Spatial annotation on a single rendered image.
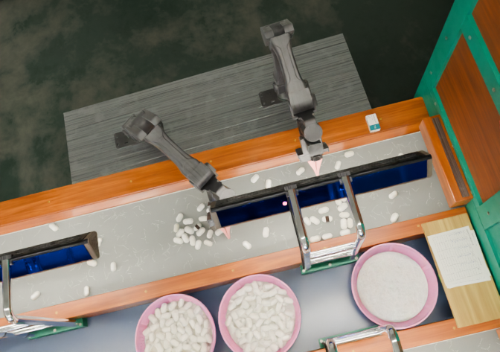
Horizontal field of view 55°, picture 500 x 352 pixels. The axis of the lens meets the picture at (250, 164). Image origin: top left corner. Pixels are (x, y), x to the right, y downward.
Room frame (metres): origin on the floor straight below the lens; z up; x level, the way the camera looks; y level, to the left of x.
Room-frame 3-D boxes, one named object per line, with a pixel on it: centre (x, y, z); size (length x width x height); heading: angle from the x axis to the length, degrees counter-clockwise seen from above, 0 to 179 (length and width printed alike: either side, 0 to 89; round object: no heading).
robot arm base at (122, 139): (0.93, 0.37, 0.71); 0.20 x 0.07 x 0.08; 85
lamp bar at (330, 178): (0.37, -0.16, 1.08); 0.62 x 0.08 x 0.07; 84
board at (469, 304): (0.04, -0.52, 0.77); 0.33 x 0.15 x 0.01; 174
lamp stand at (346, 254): (0.29, -0.15, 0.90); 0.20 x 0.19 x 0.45; 84
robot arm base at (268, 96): (0.88, -0.22, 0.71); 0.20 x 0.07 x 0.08; 85
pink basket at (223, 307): (0.12, 0.14, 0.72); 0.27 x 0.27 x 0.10
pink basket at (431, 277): (0.07, -0.30, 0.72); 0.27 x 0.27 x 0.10
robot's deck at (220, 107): (0.66, 0.09, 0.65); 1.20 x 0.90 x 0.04; 85
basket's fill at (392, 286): (0.07, -0.30, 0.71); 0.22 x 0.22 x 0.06
